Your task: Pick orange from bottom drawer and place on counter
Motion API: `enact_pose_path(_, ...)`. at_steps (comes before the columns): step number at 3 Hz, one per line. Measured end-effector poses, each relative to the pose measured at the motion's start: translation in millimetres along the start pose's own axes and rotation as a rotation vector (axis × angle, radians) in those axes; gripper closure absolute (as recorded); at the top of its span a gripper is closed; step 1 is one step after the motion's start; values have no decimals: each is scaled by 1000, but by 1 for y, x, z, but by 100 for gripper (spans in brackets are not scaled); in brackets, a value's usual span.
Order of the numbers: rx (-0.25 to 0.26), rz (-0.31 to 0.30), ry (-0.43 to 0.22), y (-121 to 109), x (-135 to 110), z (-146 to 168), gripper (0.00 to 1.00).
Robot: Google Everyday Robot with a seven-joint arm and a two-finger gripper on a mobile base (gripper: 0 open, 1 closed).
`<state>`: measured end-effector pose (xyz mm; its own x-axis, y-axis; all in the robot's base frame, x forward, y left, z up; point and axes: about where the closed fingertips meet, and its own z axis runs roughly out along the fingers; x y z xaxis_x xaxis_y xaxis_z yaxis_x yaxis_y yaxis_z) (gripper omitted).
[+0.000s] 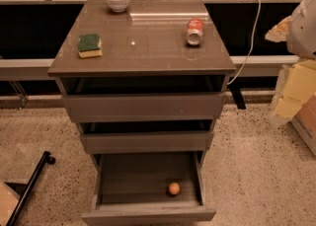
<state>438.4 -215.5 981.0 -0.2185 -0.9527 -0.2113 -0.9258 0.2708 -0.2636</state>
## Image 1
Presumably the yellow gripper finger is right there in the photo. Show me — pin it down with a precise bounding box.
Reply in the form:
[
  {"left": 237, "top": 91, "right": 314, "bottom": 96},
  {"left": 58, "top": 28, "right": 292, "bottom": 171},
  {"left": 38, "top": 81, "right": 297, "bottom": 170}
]
[
  {"left": 275, "top": 59, "right": 316, "bottom": 119},
  {"left": 265, "top": 16, "right": 291, "bottom": 42}
]

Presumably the small orange fruit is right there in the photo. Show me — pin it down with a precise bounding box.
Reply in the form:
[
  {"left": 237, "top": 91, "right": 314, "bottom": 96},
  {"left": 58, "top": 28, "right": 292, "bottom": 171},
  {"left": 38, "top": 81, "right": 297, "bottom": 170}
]
[{"left": 168, "top": 183, "right": 180, "bottom": 195}]

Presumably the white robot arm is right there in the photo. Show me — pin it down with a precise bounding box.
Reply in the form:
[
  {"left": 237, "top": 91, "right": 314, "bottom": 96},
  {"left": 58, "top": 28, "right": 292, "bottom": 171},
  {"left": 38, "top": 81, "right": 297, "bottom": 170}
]
[{"left": 265, "top": 0, "right": 316, "bottom": 121}]

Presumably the grey drawer cabinet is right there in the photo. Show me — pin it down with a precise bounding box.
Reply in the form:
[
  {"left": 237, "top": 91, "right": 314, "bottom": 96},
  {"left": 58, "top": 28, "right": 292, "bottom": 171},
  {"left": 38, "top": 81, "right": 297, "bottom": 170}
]
[{"left": 47, "top": 0, "right": 237, "bottom": 226}]

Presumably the grey open bottom drawer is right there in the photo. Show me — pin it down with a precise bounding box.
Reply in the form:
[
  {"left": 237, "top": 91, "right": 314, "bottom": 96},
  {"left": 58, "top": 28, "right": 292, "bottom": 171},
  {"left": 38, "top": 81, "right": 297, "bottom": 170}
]
[{"left": 82, "top": 152, "right": 215, "bottom": 226}]

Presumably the grey top drawer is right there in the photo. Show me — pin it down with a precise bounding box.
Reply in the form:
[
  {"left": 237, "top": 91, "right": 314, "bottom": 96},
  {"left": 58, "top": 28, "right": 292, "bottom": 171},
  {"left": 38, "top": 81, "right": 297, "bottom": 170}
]
[{"left": 62, "top": 94, "right": 223, "bottom": 122}]

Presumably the grey middle drawer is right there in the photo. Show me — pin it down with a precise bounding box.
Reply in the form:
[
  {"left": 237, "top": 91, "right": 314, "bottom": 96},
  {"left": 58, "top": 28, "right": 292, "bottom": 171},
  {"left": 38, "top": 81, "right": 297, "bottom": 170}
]
[{"left": 80, "top": 131, "right": 213, "bottom": 154}]

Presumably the brown cardboard box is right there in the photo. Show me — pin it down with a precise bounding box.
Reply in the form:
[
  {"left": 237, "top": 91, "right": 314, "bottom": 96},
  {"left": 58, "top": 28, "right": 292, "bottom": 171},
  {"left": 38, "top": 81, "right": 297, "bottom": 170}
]
[{"left": 291, "top": 93, "right": 316, "bottom": 156}]

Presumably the orange soda can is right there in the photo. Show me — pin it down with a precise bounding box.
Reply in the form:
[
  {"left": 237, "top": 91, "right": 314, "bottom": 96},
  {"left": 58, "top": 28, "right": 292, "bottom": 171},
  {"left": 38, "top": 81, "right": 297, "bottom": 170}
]
[{"left": 187, "top": 18, "right": 203, "bottom": 45}]

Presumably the green and yellow sponge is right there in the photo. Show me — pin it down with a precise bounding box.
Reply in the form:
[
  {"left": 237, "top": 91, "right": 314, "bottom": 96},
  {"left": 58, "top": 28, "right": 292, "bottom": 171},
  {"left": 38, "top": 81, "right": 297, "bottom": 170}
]
[{"left": 77, "top": 34, "right": 102, "bottom": 58}]

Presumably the black metal leg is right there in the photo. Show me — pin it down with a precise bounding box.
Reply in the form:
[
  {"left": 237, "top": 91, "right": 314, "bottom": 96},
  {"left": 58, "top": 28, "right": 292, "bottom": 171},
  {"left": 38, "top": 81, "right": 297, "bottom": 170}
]
[{"left": 6, "top": 151, "right": 55, "bottom": 226}]

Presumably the white power cable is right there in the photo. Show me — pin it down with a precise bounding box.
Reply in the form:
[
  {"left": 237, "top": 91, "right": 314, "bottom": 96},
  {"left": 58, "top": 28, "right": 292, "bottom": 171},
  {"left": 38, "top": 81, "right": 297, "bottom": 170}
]
[{"left": 226, "top": 0, "right": 262, "bottom": 86}]

